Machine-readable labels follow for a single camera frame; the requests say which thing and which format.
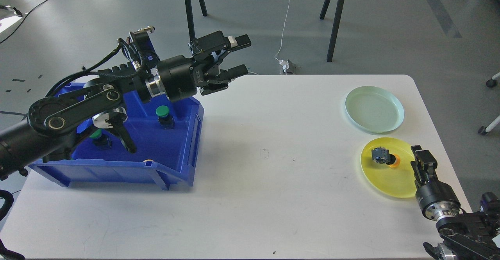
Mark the yellow plate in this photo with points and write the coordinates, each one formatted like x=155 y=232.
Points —
x=396 y=181

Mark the pale green plate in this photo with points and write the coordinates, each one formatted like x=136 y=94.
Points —
x=373 y=109

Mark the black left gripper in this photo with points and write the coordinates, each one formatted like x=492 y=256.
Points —
x=179 y=77

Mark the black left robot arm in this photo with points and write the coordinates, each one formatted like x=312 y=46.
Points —
x=80 y=104

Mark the green button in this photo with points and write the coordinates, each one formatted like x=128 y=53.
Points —
x=101 y=140
x=165 y=119

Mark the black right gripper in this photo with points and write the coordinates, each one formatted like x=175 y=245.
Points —
x=436 y=199

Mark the chair caster wheel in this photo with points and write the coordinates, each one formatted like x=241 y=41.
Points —
x=493 y=81

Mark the blue plastic storage bin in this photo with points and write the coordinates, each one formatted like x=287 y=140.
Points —
x=174 y=151

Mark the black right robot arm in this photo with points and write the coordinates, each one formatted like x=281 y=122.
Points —
x=466 y=236

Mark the white power adapter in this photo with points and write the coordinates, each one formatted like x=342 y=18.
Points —
x=287 y=67

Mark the right black tripod legs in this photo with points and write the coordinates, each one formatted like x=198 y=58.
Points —
x=335 y=26

